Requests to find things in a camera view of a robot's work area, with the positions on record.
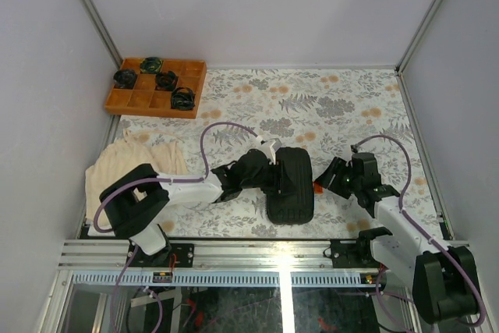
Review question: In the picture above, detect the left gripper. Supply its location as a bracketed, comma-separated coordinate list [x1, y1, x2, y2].
[241, 159, 296, 195]

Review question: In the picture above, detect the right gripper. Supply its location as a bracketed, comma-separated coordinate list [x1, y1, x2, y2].
[313, 157, 361, 200]

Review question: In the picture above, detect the black plastic tool case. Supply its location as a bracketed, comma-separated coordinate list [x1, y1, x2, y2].
[265, 147, 314, 225]

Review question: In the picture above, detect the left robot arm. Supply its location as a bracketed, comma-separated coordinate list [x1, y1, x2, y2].
[96, 149, 296, 267]

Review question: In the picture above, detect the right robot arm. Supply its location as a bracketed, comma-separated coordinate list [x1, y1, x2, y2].
[314, 153, 483, 324]

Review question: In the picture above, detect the floral table cloth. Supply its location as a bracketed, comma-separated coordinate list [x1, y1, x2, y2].
[116, 69, 441, 239]

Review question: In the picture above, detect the cream cloth bag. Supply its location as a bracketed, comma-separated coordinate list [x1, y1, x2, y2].
[85, 129, 188, 220]

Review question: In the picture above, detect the dark rolled fabric band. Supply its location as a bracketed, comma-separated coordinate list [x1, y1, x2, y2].
[170, 87, 196, 111]

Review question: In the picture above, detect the dark rolled band centre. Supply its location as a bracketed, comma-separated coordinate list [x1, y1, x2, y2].
[155, 71, 178, 91]

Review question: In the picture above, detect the wooden compartment tray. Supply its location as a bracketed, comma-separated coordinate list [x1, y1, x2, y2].
[104, 58, 207, 119]

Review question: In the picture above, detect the dark rolled band outside tray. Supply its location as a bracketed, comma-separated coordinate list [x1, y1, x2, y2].
[113, 69, 138, 90]

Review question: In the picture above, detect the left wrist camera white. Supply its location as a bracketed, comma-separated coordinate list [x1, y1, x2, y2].
[257, 138, 281, 165]

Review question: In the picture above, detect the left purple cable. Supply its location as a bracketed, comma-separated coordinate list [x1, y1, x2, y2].
[93, 122, 262, 235]

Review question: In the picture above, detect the purple cable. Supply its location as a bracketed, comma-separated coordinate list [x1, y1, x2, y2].
[93, 122, 262, 235]
[350, 134, 487, 328]

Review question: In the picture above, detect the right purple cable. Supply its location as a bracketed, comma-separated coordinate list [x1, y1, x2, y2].
[350, 134, 487, 328]

